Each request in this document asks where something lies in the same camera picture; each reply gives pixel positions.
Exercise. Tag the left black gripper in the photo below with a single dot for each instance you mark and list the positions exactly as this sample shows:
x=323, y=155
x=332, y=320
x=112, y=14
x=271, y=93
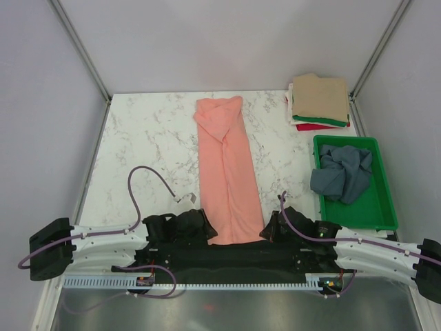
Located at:
x=204, y=232

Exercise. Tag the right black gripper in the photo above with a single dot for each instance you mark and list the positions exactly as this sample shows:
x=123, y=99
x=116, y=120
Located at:
x=270, y=231

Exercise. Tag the salmon pink t shirt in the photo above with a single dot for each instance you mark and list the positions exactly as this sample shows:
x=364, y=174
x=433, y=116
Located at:
x=228, y=187

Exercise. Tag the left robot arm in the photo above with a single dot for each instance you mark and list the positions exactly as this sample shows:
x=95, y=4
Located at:
x=61, y=247

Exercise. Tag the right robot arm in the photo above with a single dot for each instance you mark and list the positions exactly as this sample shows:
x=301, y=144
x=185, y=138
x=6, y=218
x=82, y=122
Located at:
x=416, y=265

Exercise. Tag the blue grey t shirt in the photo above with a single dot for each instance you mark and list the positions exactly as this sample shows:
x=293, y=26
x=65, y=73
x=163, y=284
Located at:
x=344, y=173

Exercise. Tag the green plastic bin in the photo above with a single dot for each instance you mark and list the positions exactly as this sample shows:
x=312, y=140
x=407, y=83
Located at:
x=374, y=208

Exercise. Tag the red folded t shirt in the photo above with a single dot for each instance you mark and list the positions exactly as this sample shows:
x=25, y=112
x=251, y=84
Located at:
x=305, y=126

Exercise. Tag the green folded t shirt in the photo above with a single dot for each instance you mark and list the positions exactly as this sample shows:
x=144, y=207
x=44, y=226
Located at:
x=339, y=115

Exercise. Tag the white folded t shirt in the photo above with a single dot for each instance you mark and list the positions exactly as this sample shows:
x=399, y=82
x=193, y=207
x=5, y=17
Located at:
x=314, y=123

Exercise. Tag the beige folded t shirt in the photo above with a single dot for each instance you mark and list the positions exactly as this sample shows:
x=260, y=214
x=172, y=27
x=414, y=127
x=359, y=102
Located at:
x=320, y=97

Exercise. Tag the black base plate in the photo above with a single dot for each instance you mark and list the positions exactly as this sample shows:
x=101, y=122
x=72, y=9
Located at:
x=260, y=262

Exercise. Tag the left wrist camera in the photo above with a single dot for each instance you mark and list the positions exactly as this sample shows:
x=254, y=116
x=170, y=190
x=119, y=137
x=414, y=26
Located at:
x=185, y=203

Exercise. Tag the white slotted cable duct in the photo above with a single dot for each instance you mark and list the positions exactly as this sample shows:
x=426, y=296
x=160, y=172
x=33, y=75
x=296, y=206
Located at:
x=113, y=282

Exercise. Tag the right aluminium frame post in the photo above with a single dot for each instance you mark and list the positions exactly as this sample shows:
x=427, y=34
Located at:
x=381, y=46

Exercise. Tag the aluminium frame post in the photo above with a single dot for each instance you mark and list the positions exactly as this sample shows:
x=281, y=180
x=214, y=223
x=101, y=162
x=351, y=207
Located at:
x=80, y=48
x=381, y=46

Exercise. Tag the left aluminium frame post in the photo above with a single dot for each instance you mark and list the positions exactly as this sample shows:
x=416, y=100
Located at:
x=80, y=48

